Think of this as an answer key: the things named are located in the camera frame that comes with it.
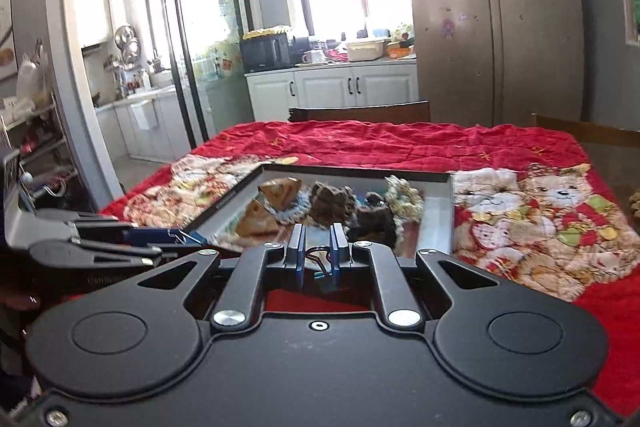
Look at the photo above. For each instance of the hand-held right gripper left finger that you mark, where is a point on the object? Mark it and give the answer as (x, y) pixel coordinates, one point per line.
(298, 252)

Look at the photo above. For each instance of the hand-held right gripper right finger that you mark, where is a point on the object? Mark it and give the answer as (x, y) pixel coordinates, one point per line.
(338, 252)

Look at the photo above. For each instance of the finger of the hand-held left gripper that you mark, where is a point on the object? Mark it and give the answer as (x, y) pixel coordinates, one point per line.
(100, 224)
(100, 253)

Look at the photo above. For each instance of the teal binder clip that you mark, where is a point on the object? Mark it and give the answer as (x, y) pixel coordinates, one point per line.
(320, 277)

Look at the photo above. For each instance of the light blue scrunchie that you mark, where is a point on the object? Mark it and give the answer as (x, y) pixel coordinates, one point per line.
(295, 214)

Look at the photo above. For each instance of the brown fuzzy hair clip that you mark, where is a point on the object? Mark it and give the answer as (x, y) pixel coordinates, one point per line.
(372, 222)
(330, 202)

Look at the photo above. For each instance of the tan triangular hair clip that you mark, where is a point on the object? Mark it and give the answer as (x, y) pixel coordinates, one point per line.
(280, 194)
(255, 222)

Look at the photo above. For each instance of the cream scrunchie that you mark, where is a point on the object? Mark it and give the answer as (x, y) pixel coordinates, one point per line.
(407, 197)

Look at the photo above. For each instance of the black shallow box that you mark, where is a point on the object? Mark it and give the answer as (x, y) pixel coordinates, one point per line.
(435, 227)

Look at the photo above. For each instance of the person's left hand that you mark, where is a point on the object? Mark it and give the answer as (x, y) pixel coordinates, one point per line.
(20, 302)

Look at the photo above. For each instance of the glossy printed board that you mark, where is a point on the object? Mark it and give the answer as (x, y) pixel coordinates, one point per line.
(410, 237)

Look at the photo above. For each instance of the white hanging bin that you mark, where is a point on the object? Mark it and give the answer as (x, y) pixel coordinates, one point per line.
(144, 114)

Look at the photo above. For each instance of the wooden chair back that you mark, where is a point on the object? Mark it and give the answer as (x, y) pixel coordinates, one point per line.
(360, 113)

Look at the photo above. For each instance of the white kitchen cabinet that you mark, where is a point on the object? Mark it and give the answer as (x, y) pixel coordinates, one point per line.
(325, 89)

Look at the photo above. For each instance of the steel pot lids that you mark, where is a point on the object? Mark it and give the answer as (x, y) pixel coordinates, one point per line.
(126, 43)

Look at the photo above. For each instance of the black-framed sliding glass door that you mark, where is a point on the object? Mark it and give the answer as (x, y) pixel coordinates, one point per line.
(185, 57)

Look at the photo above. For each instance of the white mug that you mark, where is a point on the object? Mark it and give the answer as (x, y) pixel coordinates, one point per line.
(312, 56)

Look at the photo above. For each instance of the black microwave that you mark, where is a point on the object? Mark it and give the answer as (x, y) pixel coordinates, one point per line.
(262, 53)

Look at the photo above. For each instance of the cream plastic container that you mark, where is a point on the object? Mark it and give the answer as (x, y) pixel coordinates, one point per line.
(365, 51)

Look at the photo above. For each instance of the orange bowl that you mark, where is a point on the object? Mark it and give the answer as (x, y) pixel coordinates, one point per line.
(400, 53)

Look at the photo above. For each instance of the yellow lace cover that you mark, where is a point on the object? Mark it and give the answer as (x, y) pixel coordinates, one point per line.
(265, 32)

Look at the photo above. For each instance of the silver double-door refrigerator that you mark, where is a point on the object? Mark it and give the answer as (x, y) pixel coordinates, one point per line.
(475, 32)

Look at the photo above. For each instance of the green sign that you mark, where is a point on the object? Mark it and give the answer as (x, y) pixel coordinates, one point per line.
(635, 9)

